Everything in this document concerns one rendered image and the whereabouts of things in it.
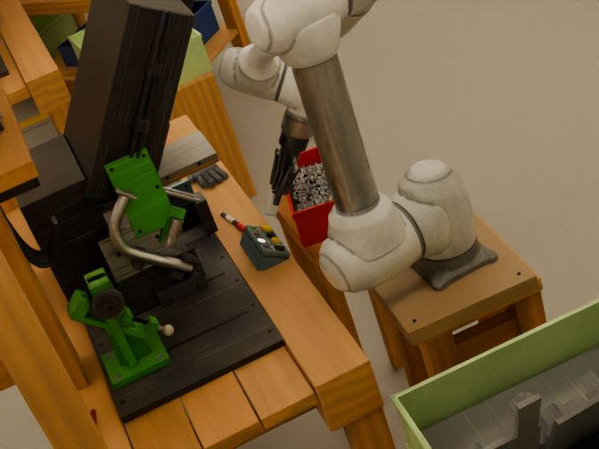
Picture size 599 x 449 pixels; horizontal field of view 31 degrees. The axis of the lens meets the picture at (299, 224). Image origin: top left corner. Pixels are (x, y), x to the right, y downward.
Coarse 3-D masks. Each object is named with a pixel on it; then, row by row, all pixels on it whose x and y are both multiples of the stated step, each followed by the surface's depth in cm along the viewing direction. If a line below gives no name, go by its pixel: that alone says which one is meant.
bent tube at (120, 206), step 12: (120, 192) 271; (132, 192) 274; (120, 204) 272; (120, 216) 273; (120, 240) 274; (120, 252) 275; (132, 252) 276; (144, 252) 277; (156, 264) 278; (168, 264) 279; (180, 264) 280; (192, 264) 281
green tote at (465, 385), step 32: (576, 320) 230; (512, 352) 228; (544, 352) 232; (576, 352) 235; (416, 384) 225; (448, 384) 227; (480, 384) 230; (512, 384) 233; (416, 416) 228; (448, 416) 231; (416, 448) 223
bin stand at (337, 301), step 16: (288, 208) 321; (288, 224) 315; (288, 240) 330; (304, 256) 334; (304, 272) 337; (320, 272) 304; (320, 288) 342; (336, 304) 311; (352, 320) 316; (384, 320) 358; (352, 336) 319; (384, 336) 363
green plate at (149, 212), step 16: (128, 160) 273; (144, 160) 274; (112, 176) 273; (128, 176) 274; (144, 176) 275; (144, 192) 276; (160, 192) 278; (128, 208) 276; (144, 208) 277; (160, 208) 279; (144, 224) 278; (160, 224) 280
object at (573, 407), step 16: (576, 400) 214; (592, 400) 199; (576, 416) 199; (592, 416) 205; (544, 432) 211; (560, 432) 202; (576, 432) 208; (592, 432) 215; (544, 448) 209; (560, 448) 211
